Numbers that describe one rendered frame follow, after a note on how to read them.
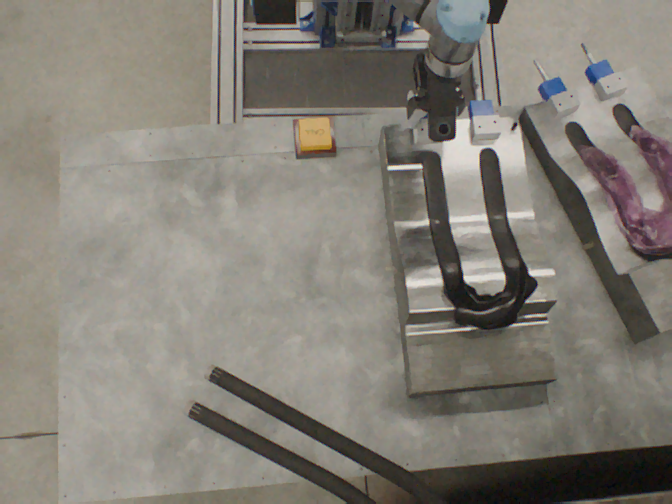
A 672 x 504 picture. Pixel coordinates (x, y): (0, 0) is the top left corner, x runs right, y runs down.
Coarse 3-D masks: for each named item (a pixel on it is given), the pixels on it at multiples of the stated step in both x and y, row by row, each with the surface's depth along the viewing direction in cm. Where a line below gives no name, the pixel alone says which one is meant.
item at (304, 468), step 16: (192, 400) 137; (192, 416) 136; (208, 416) 135; (224, 416) 136; (224, 432) 134; (240, 432) 133; (256, 448) 132; (272, 448) 132; (288, 464) 131; (304, 464) 130; (320, 480) 129
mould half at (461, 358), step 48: (384, 144) 146; (432, 144) 146; (480, 144) 146; (384, 192) 151; (480, 192) 144; (528, 192) 144; (480, 240) 140; (528, 240) 139; (432, 288) 133; (480, 288) 133; (432, 336) 138; (480, 336) 139; (528, 336) 139; (432, 384) 136; (480, 384) 136; (528, 384) 140
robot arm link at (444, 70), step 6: (426, 48) 122; (426, 54) 123; (432, 54) 121; (426, 60) 124; (432, 60) 122; (438, 60) 121; (432, 66) 123; (438, 66) 122; (444, 66) 121; (450, 66) 121; (456, 66) 121; (462, 66) 121; (468, 66) 123; (438, 72) 123; (444, 72) 123; (450, 72) 122; (456, 72) 123; (462, 72) 124
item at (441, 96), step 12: (432, 84) 127; (444, 84) 127; (456, 84) 128; (432, 96) 128; (444, 96) 128; (456, 96) 128; (432, 108) 128; (444, 108) 128; (456, 108) 129; (432, 120) 129; (444, 120) 129; (456, 120) 129; (432, 132) 129; (444, 132) 129; (456, 132) 130
